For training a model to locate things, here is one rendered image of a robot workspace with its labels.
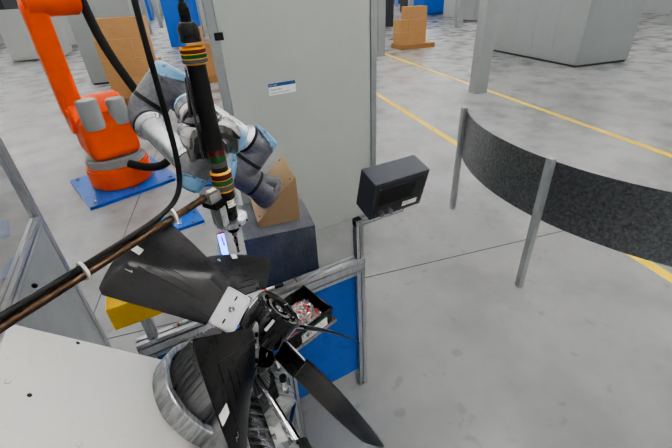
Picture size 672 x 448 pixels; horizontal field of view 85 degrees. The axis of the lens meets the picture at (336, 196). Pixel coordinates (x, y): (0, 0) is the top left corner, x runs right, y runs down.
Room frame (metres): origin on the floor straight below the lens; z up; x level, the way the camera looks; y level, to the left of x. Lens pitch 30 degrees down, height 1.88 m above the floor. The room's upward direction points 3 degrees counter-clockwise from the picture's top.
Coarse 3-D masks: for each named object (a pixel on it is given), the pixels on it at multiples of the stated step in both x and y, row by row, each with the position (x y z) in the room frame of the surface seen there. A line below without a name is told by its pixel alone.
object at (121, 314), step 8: (112, 304) 0.83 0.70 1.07; (120, 304) 0.83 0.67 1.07; (128, 304) 0.83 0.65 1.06; (112, 312) 0.81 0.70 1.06; (120, 312) 0.82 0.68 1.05; (128, 312) 0.83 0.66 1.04; (136, 312) 0.84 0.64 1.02; (144, 312) 0.85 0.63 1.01; (152, 312) 0.86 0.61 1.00; (160, 312) 0.87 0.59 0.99; (112, 320) 0.81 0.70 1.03; (120, 320) 0.82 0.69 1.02; (128, 320) 0.83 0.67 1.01; (136, 320) 0.84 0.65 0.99; (120, 328) 0.81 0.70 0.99
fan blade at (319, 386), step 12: (300, 372) 0.54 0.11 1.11; (312, 372) 0.52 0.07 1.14; (312, 384) 0.52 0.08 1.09; (324, 384) 0.49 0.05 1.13; (324, 396) 0.50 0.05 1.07; (336, 396) 0.47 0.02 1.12; (336, 408) 0.48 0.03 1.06; (348, 408) 0.45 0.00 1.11; (348, 420) 0.46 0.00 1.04; (360, 420) 0.42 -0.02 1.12; (360, 432) 0.45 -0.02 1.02; (372, 432) 0.39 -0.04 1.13; (372, 444) 0.43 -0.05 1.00
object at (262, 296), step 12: (264, 300) 0.61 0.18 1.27; (276, 300) 0.66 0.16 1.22; (252, 312) 0.60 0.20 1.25; (264, 312) 0.59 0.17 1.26; (276, 312) 0.60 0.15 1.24; (288, 312) 0.64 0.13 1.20; (240, 324) 0.59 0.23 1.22; (252, 324) 0.58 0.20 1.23; (264, 324) 0.57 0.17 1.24; (276, 324) 0.57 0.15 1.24; (288, 324) 0.58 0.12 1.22; (264, 336) 0.56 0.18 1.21; (276, 336) 0.56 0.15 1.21; (288, 336) 0.58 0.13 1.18; (264, 348) 0.55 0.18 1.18; (276, 348) 0.56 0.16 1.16; (264, 360) 0.55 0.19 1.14
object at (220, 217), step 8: (200, 192) 0.66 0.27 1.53; (216, 192) 0.66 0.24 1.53; (208, 200) 0.64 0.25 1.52; (216, 200) 0.65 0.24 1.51; (224, 200) 0.66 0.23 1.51; (208, 208) 0.65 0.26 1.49; (216, 208) 0.64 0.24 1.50; (224, 208) 0.66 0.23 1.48; (216, 216) 0.66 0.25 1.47; (224, 216) 0.66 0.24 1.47; (240, 216) 0.69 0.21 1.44; (216, 224) 0.66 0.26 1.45; (224, 224) 0.66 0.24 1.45; (232, 224) 0.66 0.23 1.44; (240, 224) 0.67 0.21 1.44
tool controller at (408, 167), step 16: (400, 160) 1.36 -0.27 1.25; (416, 160) 1.37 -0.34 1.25; (368, 176) 1.26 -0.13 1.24; (384, 176) 1.26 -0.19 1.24; (400, 176) 1.26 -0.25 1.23; (416, 176) 1.29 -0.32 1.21; (368, 192) 1.25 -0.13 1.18; (384, 192) 1.23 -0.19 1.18; (400, 192) 1.27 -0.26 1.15; (416, 192) 1.32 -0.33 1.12; (368, 208) 1.25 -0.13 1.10; (384, 208) 1.26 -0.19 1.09; (400, 208) 1.31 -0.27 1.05
